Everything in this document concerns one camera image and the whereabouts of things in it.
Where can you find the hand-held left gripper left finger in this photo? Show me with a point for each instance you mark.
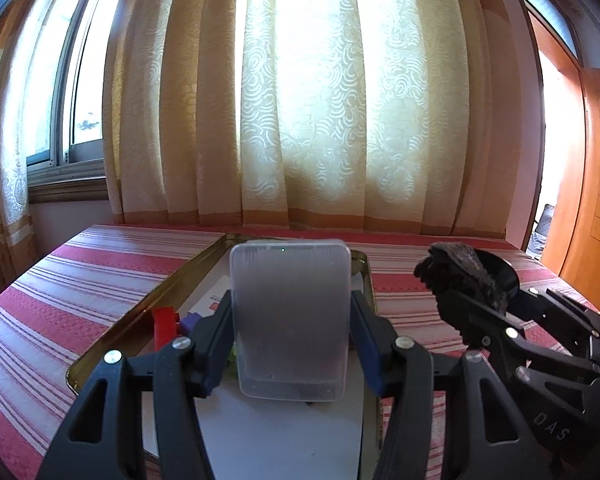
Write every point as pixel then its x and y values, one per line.
pixel 215 355

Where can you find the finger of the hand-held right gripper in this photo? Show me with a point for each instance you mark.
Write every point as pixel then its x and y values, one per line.
pixel 555 305
pixel 490 330

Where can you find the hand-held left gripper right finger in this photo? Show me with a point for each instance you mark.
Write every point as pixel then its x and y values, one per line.
pixel 367 360

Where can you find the purple toy brick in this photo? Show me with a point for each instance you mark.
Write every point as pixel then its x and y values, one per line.
pixel 192 321

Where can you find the white card box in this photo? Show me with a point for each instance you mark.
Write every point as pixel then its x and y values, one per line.
pixel 212 302

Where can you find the red toy brick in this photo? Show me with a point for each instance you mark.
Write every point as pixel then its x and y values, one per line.
pixel 164 327

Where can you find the black patterned lump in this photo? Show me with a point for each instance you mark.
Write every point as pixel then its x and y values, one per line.
pixel 460 270

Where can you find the white plastic box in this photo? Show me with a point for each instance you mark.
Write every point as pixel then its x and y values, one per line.
pixel 290 320

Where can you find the gold tin box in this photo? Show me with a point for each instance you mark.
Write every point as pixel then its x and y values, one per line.
pixel 125 327

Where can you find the dark chair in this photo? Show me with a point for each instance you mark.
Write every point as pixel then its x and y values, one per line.
pixel 542 227

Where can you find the orange wooden door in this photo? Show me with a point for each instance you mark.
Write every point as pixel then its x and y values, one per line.
pixel 595 185

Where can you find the red striped tablecloth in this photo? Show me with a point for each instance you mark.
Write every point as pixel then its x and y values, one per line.
pixel 80 270

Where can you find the wooden window sill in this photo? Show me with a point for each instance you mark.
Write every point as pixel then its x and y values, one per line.
pixel 65 187

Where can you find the narrow cream patterned curtain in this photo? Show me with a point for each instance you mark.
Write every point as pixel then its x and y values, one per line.
pixel 5 210

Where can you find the wide cream patterned curtain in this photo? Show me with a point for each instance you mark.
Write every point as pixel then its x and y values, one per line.
pixel 305 110

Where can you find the frosted transom window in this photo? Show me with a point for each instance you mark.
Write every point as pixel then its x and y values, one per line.
pixel 545 5

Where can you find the dark wooden door frame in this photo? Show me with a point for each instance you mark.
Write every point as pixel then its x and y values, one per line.
pixel 539 160

